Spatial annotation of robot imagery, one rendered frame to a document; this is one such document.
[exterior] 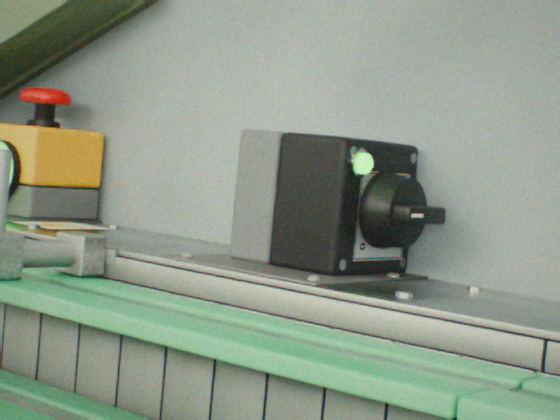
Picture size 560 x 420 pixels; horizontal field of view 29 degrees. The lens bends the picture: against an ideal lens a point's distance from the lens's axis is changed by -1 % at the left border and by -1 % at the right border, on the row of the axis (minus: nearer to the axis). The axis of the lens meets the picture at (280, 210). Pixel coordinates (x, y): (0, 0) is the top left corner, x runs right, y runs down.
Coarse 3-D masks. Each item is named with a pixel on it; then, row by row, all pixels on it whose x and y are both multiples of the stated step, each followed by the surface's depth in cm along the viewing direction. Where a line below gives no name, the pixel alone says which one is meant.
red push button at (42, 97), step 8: (32, 88) 83; (40, 88) 82; (24, 96) 82; (32, 96) 82; (40, 96) 82; (48, 96) 82; (56, 96) 82; (64, 96) 83; (40, 104) 83; (48, 104) 83; (56, 104) 83; (64, 104) 83; (40, 112) 83; (48, 112) 83; (40, 120) 83; (48, 120) 83
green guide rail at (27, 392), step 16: (0, 384) 67; (16, 384) 67; (32, 384) 68; (48, 384) 68; (0, 400) 63; (16, 400) 65; (32, 400) 65; (48, 400) 65; (64, 400) 64; (80, 400) 65; (0, 416) 59; (16, 416) 60; (32, 416) 60; (48, 416) 60; (64, 416) 62; (80, 416) 62; (96, 416) 62; (112, 416) 62; (128, 416) 62
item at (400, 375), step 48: (0, 288) 59; (48, 288) 59; (96, 288) 62; (144, 336) 52; (192, 336) 50; (240, 336) 50; (288, 336) 53; (336, 336) 52; (336, 384) 45; (384, 384) 43; (432, 384) 43; (480, 384) 45; (528, 384) 45
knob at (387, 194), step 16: (384, 176) 62; (400, 176) 63; (368, 192) 62; (384, 192) 61; (400, 192) 61; (416, 192) 63; (368, 208) 62; (384, 208) 61; (400, 208) 60; (416, 208) 61; (432, 208) 62; (368, 224) 62; (384, 224) 61; (400, 224) 62; (416, 224) 63; (368, 240) 63; (384, 240) 62; (400, 240) 62
